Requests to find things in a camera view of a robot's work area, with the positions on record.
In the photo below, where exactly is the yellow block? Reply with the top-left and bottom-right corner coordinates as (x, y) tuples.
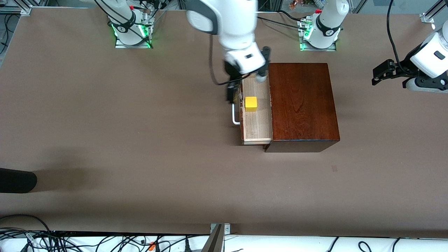
(244, 96), (258, 113)

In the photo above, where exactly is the dark wooden cabinet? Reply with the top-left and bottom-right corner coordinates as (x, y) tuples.
(263, 63), (341, 153)

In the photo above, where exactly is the black cylinder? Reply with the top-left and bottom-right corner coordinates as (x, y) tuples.
(0, 168), (38, 194)

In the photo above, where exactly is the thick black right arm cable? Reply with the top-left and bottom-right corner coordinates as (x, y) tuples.
(209, 34), (243, 86)

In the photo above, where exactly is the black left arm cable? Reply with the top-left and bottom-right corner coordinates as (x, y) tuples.
(386, 0), (413, 76)

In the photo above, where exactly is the aluminium profile rail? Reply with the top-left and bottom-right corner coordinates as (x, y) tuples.
(0, 4), (33, 16)
(419, 0), (448, 24)

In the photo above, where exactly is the black cable across table edge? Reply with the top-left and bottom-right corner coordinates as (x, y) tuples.
(257, 12), (309, 30)

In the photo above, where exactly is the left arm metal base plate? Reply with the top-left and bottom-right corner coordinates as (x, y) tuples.
(298, 19), (337, 52)

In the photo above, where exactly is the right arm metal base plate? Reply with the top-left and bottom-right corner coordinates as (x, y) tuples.
(114, 34), (152, 49)

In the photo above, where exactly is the grey metal support bracket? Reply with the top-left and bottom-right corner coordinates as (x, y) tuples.
(201, 223), (231, 252)

